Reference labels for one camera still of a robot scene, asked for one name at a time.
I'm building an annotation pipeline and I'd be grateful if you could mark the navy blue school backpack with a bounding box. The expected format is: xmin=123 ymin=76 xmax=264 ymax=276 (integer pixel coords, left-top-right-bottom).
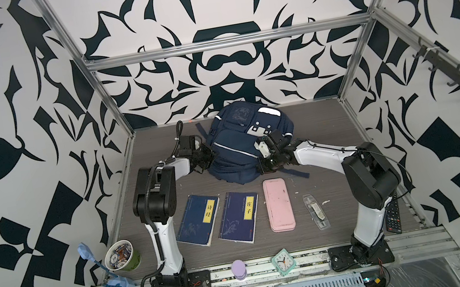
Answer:
xmin=206 ymin=101 xmax=294 ymax=185

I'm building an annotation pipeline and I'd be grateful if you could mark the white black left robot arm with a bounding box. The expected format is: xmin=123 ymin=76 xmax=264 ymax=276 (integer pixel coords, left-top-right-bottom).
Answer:
xmin=133 ymin=135 xmax=214 ymax=287

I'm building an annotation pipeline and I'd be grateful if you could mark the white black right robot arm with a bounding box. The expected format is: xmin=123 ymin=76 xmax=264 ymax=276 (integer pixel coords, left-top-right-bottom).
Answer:
xmin=254 ymin=130 xmax=400 ymax=263

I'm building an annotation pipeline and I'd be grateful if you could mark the pink pencil case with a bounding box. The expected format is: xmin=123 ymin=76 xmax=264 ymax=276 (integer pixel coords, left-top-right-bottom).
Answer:
xmin=262 ymin=178 xmax=296 ymax=233

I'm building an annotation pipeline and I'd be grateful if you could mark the blue book left yellow label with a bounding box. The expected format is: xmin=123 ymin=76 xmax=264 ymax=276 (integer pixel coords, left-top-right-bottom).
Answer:
xmin=176 ymin=195 xmax=220 ymax=247

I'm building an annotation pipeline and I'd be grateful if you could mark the blue book yellow label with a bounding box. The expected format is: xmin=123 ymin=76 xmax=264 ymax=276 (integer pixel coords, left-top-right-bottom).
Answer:
xmin=176 ymin=195 xmax=220 ymax=247
xmin=218 ymin=192 xmax=259 ymax=244

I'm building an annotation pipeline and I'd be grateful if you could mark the clear plastic bag with eraser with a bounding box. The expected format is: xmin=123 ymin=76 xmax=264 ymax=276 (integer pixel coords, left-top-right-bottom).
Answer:
xmin=303 ymin=194 xmax=331 ymax=231

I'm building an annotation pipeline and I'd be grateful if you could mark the blue book right yellow label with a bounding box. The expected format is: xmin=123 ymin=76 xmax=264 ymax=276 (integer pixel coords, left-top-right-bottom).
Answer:
xmin=218 ymin=192 xmax=259 ymax=244

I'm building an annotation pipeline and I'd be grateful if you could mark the teal small alarm clock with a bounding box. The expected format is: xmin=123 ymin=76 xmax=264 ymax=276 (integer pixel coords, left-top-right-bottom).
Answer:
xmin=271 ymin=248 xmax=297 ymax=277

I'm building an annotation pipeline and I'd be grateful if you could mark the purple small bottle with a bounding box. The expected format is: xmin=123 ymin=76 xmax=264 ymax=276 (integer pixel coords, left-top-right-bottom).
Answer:
xmin=231 ymin=259 xmax=248 ymax=281

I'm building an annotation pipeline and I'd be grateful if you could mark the green paper cup with items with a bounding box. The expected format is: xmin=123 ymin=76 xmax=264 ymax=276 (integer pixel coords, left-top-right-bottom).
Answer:
xmin=104 ymin=240 xmax=142 ymax=273

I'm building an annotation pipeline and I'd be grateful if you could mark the black tv remote control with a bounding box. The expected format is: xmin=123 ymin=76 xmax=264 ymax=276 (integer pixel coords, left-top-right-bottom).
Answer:
xmin=384 ymin=198 xmax=403 ymax=234

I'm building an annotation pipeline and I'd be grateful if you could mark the light blue water bottle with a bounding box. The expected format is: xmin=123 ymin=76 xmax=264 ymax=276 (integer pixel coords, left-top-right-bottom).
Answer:
xmin=77 ymin=243 xmax=135 ymax=287

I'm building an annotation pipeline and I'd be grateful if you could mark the small circuit board right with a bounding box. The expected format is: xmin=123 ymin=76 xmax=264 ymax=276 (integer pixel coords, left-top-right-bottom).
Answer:
xmin=363 ymin=271 xmax=391 ymax=287

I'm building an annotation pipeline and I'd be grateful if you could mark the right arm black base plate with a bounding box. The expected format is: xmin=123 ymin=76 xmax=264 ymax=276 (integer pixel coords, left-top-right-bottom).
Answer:
xmin=327 ymin=239 xmax=395 ymax=272

